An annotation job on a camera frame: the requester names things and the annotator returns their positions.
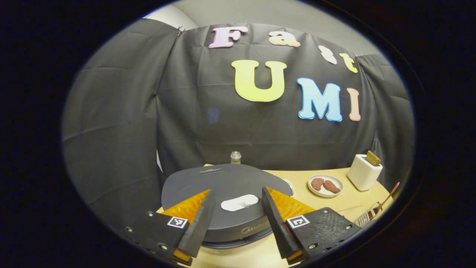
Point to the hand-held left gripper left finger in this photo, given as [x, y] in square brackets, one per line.
[163, 230]

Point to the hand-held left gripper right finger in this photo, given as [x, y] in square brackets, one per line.
[319, 230]

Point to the white chopstick holder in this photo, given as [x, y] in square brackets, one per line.
[362, 175]

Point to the brown wooden spoon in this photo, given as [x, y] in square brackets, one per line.
[386, 197]

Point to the dark grey rice cooker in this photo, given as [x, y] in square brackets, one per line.
[230, 182]

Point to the round white plate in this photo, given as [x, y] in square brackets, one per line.
[327, 195]

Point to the red meat piece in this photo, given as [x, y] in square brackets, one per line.
[331, 187]
[317, 184]

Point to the small clear glass bottle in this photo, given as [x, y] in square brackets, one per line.
[235, 158]

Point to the black backdrop cloth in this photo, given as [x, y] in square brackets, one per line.
[119, 123]

